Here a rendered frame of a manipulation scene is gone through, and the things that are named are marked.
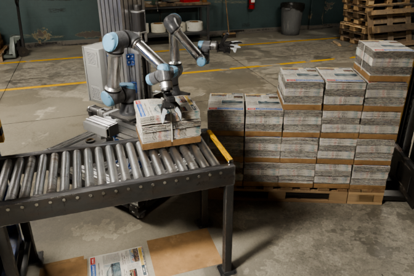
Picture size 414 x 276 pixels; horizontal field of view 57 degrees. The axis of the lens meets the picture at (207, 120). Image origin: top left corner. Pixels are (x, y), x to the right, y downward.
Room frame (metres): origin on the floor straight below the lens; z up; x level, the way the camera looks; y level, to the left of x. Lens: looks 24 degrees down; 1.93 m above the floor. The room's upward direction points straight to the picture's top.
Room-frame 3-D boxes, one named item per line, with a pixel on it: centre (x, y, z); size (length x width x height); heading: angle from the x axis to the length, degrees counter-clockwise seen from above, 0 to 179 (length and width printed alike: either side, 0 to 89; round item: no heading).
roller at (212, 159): (2.12, 0.01, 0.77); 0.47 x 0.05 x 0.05; 17
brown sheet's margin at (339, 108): (2.82, -1.02, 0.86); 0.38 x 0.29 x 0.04; 178
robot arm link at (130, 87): (2.65, 0.59, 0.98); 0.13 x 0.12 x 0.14; 141
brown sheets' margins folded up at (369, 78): (2.80, -1.32, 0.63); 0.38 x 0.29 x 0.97; 177
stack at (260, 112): (2.84, -0.59, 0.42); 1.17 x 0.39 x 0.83; 87
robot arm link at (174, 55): (3.19, 0.27, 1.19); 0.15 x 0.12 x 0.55; 170
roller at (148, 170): (2.01, 0.38, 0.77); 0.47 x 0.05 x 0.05; 17
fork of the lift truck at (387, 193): (2.69, -1.13, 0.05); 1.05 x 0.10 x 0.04; 87
